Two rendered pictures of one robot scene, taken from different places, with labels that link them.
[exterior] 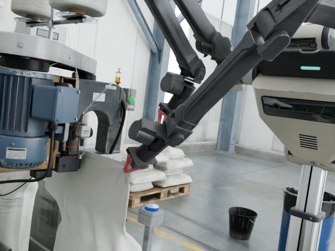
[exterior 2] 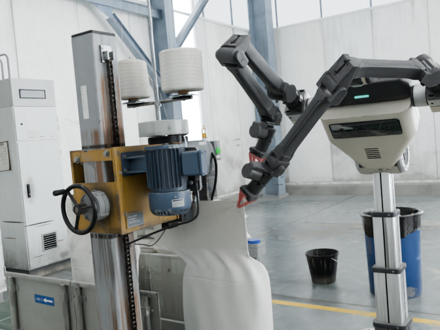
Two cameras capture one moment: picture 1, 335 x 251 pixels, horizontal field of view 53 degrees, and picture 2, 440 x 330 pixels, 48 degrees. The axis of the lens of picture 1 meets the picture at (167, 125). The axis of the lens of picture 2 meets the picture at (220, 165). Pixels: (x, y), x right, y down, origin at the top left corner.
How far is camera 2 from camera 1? 99 cm
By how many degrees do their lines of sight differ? 6
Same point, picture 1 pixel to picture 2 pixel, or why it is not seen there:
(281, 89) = (343, 117)
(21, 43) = (170, 126)
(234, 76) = (315, 118)
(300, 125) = (364, 141)
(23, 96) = (175, 162)
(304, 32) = not seen: hidden behind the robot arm
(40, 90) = (186, 156)
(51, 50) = (186, 126)
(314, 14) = (357, 73)
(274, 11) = (333, 75)
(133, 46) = not seen: hidden behind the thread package
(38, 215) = not seen: hidden behind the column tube
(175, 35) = (257, 93)
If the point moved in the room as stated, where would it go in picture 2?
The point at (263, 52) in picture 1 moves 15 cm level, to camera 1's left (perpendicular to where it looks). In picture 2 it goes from (332, 101) to (289, 104)
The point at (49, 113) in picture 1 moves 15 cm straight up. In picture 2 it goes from (197, 169) to (193, 126)
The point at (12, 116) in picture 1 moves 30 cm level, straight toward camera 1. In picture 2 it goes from (170, 177) to (213, 180)
